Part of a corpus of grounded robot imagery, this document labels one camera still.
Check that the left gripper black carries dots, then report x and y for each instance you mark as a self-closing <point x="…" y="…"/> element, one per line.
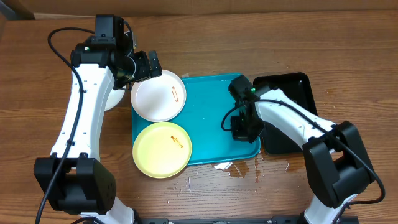
<point x="146" y="71"/>

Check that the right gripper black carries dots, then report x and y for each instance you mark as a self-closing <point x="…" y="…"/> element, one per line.
<point x="242" y="134"/>

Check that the white plate with red streak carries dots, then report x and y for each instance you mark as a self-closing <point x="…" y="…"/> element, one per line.
<point x="159" y="99"/>

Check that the white plate with faint stain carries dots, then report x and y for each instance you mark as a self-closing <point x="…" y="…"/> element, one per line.
<point x="115" y="96"/>

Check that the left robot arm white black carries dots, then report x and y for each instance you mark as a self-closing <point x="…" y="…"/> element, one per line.
<point x="72" y="177"/>

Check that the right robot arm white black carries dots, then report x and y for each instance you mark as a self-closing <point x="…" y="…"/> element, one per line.
<point x="281" y="110"/>

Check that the teal plastic tray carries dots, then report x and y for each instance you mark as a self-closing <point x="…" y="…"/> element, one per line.
<point x="208" y="101"/>

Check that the black plastic tray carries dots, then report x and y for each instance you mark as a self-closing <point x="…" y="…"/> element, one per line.
<point x="297" y="87"/>

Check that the yellow plate with orange stain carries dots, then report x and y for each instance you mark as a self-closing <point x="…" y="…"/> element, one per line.
<point x="162" y="150"/>

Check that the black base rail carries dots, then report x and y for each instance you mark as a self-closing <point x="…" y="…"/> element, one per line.
<point x="274" y="220"/>

